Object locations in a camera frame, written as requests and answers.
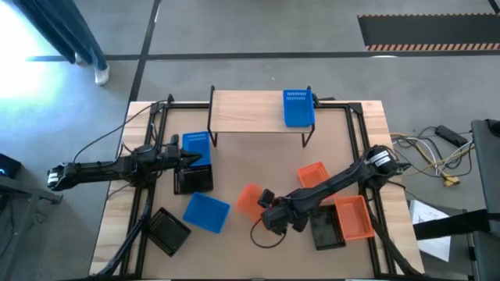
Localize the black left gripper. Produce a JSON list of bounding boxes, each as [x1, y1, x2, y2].
[[162, 134, 203, 192]]

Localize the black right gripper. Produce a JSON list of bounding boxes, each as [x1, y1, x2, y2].
[[257, 188, 313, 237]]

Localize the blue plastic basket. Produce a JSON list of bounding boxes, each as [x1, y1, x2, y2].
[[181, 130, 213, 168], [182, 191, 232, 235], [282, 89, 316, 129]]

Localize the black plastic basket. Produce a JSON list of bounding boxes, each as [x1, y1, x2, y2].
[[173, 163, 215, 196], [147, 206, 192, 258], [309, 205, 347, 251]]

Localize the orange plastic basket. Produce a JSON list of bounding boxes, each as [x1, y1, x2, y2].
[[234, 183, 267, 223], [297, 161, 339, 204], [334, 194, 376, 241]]

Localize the wooden shelf with black legs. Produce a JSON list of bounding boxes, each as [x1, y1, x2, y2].
[[206, 85, 316, 148]]

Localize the person's white shoe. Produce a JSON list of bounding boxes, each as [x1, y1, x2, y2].
[[94, 63, 112, 87]]

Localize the white paper sheet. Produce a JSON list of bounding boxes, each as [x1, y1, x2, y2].
[[408, 199, 452, 263]]

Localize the grey metal stand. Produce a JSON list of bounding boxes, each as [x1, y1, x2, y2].
[[0, 174, 64, 281]]

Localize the yellow connector plug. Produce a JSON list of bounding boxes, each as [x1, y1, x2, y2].
[[440, 174, 462, 188]]

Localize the black device with blue light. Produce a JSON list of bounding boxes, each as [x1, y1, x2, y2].
[[0, 152, 23, 180]]

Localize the black power adapter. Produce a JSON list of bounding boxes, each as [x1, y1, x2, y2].
[[434, 124, 470, 148]]

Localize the person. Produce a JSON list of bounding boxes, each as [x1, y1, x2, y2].
[[10, 0, 112, 87]]

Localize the grey cabinet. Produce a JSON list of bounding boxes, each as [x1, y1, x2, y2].
[[470, 118, 500, 281]]

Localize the black hazard-striped floor mat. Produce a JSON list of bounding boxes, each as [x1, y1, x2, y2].
[[357, 13, 500, 52]]

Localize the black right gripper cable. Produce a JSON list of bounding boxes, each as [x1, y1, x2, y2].
[[249, 217, 289, 250]]

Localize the black aluminium table frame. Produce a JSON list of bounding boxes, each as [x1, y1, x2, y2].
[[88, 93, 425, 281]]

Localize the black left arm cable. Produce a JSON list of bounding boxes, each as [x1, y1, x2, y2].
[[72, 100, 169, 165]]

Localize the white cable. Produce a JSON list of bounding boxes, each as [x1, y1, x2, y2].
[[392, 136, 476, 176]]

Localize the black strap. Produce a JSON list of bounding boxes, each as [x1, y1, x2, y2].
[[412, 208, 500, 241]]

